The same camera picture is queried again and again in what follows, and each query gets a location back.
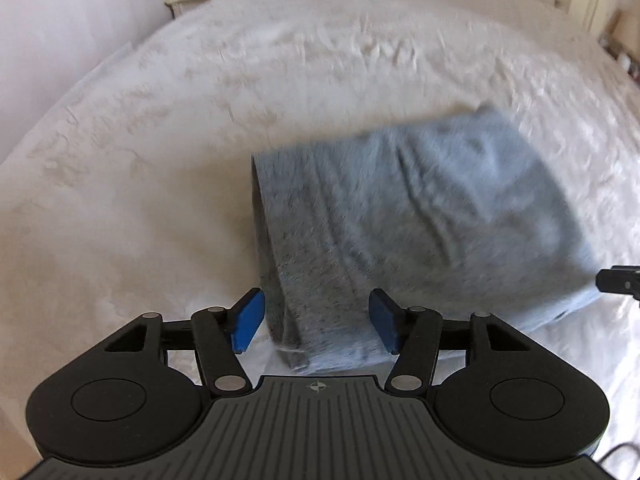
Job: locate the white embroidered bedspread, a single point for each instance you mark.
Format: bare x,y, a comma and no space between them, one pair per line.
150,185

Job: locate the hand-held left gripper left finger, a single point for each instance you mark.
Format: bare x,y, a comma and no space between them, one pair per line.
247,320

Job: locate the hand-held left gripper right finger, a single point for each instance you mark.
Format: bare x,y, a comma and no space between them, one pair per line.
385,320

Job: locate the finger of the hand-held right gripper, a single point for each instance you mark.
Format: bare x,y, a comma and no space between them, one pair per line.
620,280

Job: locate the cream nightstand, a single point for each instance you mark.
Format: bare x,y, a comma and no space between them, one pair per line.
625,60
192,0

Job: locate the grey speckled pants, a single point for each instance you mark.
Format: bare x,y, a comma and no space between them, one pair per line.
400,210

